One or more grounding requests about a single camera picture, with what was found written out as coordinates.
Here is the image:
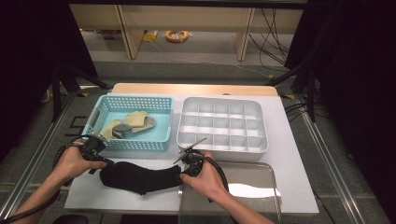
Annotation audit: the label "left hand-held gripper cable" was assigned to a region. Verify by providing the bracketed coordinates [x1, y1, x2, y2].
[0, 133, 94, 223]

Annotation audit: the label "black floor cables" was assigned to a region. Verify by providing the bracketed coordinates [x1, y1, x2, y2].
[284, 102, 307, 120]

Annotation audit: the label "white divided storage box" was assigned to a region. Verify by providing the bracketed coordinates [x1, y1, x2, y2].
[176, 96, 269, 161]

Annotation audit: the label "black sock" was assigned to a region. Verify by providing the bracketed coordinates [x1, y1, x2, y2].
[99, 161, 184, 196]

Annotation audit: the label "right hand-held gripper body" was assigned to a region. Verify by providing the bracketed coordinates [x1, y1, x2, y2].
[173, 136, 208, 178]

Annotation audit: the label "beige wooden furniture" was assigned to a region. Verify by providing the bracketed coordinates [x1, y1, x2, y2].
[68, 3, 304, 62]

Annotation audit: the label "person's left hand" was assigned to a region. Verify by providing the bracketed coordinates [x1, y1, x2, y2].
[54, 138, 108, 185]

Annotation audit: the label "orange cable coil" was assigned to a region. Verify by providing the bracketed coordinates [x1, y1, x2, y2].
[163, 29, 190, 44]

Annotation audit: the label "black curtain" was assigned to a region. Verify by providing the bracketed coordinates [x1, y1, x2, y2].
[284, 0, 396, 224]
[0, 0, 97, 162]

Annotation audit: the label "yellow sock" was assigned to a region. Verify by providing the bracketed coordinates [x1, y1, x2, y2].
[124, 110, 149, 129]
[97, 119, 123, 140]

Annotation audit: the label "person's right hand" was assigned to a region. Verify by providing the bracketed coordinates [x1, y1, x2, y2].
[180, 151, 231, 203]

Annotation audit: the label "right hand-held gripper cable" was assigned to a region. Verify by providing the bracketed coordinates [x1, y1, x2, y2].
[202, 157, 232, 203]

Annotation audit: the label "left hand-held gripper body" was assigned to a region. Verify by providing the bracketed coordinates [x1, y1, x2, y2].
[78, 136, 108, 163]

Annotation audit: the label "black hanging cables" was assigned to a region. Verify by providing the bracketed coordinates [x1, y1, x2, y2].
[248, 7, 295, 66]

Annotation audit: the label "black metal stand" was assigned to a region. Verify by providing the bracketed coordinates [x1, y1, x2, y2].
[50, 62, 110, 122]
[265, 60, 318, 123]

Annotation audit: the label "clear plastic lid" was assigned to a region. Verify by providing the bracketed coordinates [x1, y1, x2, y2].
[177, 160, 283, 224]

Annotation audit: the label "yellow packet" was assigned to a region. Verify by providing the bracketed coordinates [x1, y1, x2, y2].
[142, 30, 160, 43]

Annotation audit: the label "light blue perforated basket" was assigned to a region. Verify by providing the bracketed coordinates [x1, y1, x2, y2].
[81, 94, 175, 152]

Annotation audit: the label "hand-held gripper cable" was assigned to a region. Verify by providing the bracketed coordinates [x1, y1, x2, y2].
[202, 157, 232, 203]
[0, 133, 94, 223]

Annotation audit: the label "aluminium floor rail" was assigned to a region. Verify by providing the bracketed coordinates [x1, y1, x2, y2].
[298, 94, 367, 224]
[0, 91, 78, 223]

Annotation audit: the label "white floor cable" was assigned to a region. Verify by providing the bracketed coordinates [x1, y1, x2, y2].
[148, 40, 272, 78]

